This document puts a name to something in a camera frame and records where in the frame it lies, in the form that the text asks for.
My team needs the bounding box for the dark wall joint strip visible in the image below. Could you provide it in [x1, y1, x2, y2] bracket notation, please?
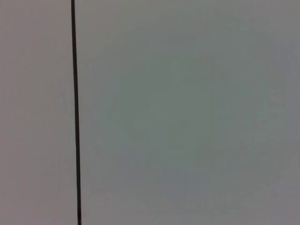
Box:
[70, 0, 83, 225]

